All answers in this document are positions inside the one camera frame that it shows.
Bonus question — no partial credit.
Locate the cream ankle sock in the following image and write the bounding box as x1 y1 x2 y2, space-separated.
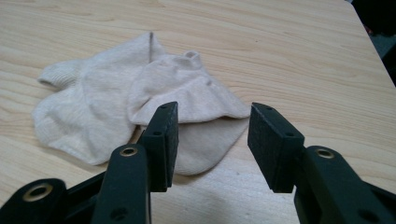
126 50 252 176
31 31 167 166

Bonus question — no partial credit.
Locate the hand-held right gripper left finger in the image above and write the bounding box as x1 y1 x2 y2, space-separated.
91 101 180 224

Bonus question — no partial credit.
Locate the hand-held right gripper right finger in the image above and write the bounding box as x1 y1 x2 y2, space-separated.
247 102 396 224

